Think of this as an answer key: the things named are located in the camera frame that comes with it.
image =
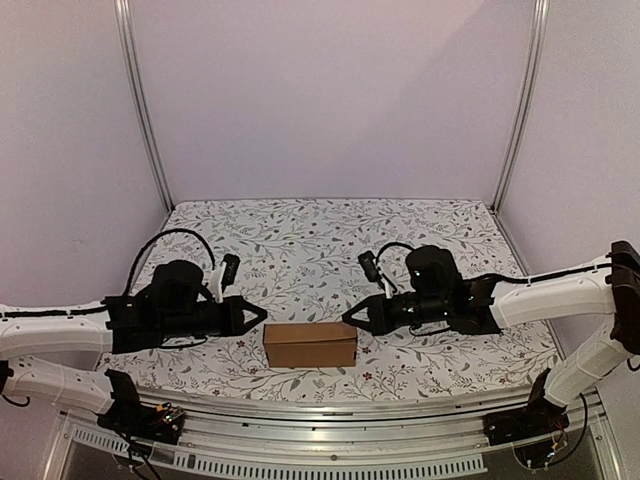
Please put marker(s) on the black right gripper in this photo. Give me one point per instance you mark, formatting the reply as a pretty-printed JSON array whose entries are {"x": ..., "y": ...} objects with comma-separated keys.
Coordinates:
[{"x": 376, "y": 314}]

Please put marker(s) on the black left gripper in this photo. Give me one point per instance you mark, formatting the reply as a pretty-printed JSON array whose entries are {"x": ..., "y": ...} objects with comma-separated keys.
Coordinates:
[{"x": 234, "y": 321}]

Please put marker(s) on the brown cardboard paper box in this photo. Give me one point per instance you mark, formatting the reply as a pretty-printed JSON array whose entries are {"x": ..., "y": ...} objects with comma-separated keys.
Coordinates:
[{"x": 310, "y": 345}]

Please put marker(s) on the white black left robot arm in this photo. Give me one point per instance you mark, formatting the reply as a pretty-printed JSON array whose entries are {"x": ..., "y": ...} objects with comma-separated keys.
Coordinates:
[{"x": 106, "y": 327}]

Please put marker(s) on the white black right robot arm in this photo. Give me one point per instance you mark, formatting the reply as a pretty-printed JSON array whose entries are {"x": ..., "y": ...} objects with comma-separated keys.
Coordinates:
[{"x": 492, "y": 303}]

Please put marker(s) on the floral patterned table mat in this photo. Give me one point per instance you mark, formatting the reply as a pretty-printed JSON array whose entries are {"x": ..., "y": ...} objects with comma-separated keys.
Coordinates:
[{"x": 299, "y": 262}]

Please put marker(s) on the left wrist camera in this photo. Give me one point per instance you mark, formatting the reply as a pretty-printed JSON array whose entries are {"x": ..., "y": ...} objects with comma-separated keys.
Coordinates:
[{"x": 223, "y": 276}]

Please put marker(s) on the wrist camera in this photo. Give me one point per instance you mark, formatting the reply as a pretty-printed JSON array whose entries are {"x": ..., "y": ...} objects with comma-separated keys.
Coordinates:
[
  {"x": 375, "y": 275},
  {"x": 223, "y": 276}
]

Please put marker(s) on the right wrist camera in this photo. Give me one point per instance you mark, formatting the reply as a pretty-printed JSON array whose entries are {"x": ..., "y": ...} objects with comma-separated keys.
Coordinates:
[{"x": 375, "y": 275}]

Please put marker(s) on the aluminium front rail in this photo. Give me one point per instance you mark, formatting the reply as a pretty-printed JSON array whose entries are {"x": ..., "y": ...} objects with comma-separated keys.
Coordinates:
[{"x": 436, "y": 438}]

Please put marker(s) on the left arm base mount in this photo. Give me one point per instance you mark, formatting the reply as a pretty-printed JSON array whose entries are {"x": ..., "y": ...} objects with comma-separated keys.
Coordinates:
[{"x": 128, "y": 416}]

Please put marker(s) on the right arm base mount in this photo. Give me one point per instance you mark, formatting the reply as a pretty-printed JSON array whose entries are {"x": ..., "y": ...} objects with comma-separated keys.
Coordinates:
[{"x": 538, "y": 417}]

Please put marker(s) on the left aluminium frame post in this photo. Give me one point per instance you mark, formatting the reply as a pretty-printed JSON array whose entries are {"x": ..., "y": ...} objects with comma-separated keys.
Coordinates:
[{"x": 125, "y": 26}]

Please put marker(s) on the aluminium frame post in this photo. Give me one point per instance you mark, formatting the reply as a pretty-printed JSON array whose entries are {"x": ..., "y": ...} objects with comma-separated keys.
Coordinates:
[
  {"x": 125, "y": 26},
  {"x": 525, "y": 99}
]

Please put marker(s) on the right aluminium frame post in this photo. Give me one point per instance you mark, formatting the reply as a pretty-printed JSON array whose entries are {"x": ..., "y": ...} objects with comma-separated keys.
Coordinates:
[{"x": 525, "y": 99}]

